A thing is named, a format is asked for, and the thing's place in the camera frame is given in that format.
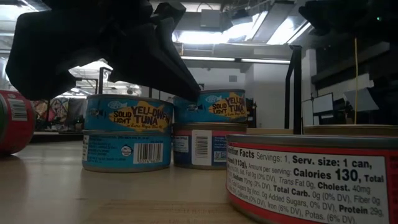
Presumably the bright ceiling light panel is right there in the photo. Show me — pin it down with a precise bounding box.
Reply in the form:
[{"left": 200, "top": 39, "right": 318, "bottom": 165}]
[
  {"left": 172, "top": 12, "right": 268, "bottom": 44},
  {"left": 267, "top": 14, "right": 313, "bottom": 45}
]

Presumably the grey tilted panel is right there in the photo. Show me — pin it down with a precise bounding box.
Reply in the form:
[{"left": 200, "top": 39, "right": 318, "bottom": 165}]
[{"left": 343, "top": 88, "right": 381, "bottom": 112}]

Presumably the red tuna can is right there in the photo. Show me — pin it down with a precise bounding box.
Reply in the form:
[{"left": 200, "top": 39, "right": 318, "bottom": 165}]
[
  {"left": 226, "top": 134, "right": 398, "bottom": 224},
  {"left": 0, "top": 89, "right": 35, "bottom": 156}
]

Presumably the white monitor screen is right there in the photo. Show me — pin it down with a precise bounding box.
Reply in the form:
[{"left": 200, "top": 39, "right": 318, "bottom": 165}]
[{"left": 312, "top": 92, "right": 334, "bottom": 114}]

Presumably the colourful patterned cloth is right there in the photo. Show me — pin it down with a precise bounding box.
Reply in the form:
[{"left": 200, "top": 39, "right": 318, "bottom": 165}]
[{"left": 34, "top": 98, "right": 70, "bottom": 124}]

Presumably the teal yellowfin tuna can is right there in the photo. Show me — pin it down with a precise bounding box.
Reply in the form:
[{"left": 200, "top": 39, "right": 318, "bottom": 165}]
[
  {"left": 173, "top": 89, "right": 249, "bottom": 124},
  {"left": 81, "top": 130, "right": 173, "bottom": 174},
  {"left": 84, "top": 94, "right": 174, "bottom": 134}
]

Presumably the grey ceiling vent box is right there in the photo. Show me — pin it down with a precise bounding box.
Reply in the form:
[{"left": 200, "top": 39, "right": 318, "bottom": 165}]
[{"left": 200, "top": 9, "right": 222, "bottom": 29}]

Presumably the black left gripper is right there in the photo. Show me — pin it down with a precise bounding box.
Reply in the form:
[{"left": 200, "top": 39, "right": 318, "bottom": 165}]
[{"left": 5, "top": 0, "right": 200, "bottom": 102}]

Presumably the long linear ceiling light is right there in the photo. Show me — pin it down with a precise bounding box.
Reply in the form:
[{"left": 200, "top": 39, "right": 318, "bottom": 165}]
[{"left": 180, "top": 55, "right": 290, "bottom": 65}]

